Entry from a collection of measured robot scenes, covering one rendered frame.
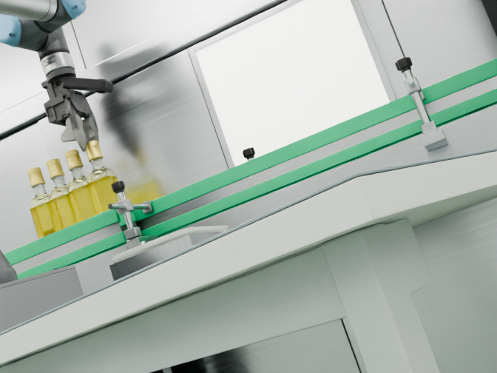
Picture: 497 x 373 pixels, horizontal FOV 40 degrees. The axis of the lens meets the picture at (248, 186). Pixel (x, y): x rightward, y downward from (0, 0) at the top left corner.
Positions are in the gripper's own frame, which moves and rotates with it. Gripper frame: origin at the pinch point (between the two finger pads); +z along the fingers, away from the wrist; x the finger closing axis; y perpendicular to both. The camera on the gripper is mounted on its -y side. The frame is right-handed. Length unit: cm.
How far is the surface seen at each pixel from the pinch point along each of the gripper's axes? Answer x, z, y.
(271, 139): -12.8, 13.0, -39.4
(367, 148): 3, 26, -62
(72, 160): 1.7, 1.8, 5.3
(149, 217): 3.6, 22.2, -10.4
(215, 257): 90, 42, -58
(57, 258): 13.5, 24.5, 9.1
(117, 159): -12.2, 2.2, 0.7
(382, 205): 95, 43, -73
